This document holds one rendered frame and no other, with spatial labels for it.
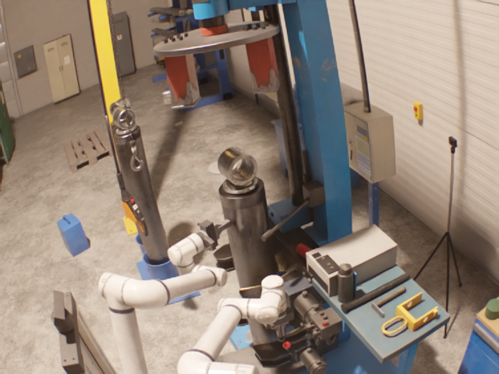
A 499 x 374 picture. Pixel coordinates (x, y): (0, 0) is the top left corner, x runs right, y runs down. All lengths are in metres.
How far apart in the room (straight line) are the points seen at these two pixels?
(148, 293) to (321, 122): 1.15
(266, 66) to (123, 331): 1.26
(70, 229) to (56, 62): 7.73
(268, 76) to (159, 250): 2.15
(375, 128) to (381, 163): 0.24
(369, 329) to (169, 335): 2.06
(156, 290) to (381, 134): 1.62
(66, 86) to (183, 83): 10.18
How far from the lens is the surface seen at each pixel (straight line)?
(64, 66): 12.21
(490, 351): 2.43
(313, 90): 2.30
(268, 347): 2.83
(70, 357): 1.27
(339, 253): 2.36
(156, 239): 3.86
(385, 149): 2.89
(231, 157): 2.31
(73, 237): 5.06
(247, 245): 2.47
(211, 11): 2.07
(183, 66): 2.19
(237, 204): 2.35
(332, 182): 2.52
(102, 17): 4.56
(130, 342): 1.96
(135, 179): 3.60
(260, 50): 2.09
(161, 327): 3.90
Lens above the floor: 2.62
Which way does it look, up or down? 29 degrees down
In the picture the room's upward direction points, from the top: 9 degrees counter-clockwise
